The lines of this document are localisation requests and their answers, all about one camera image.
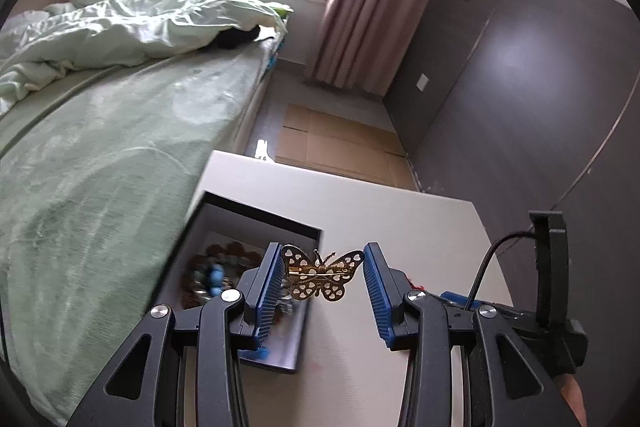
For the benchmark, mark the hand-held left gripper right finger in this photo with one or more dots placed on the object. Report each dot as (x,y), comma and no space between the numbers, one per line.
(377,297)

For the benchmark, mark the white wall socket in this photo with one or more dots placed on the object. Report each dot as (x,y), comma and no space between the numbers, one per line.
(423,82)

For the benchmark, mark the gold butterfly hair clip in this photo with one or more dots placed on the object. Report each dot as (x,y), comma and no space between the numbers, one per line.
(330,287)

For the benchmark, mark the person's right forearm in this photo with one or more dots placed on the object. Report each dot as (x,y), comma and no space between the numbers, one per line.
(574,402)

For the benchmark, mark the light green quilt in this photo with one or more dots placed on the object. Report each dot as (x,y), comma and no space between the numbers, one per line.
(125,32)

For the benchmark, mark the bed with green sheet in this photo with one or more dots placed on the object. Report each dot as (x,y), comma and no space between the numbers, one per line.
(100,182)

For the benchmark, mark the flat cardboard sheets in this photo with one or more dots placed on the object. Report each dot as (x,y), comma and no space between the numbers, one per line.
(340,142)

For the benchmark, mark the white low table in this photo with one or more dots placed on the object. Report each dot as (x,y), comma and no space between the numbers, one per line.
(360,227)

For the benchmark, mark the green small box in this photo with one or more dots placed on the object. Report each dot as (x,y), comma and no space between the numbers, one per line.
(283,12)

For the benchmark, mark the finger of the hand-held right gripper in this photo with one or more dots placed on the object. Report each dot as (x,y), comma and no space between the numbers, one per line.
(460,297)

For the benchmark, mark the black cloth item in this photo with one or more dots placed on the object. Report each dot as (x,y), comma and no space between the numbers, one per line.
(237,38)

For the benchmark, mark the black square gift box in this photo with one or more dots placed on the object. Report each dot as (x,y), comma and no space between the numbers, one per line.
(250,218)

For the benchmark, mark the pink curtain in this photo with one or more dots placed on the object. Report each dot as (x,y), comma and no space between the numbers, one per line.
(370,7)

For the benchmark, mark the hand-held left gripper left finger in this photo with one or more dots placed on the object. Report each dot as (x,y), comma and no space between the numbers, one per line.
(267,292)

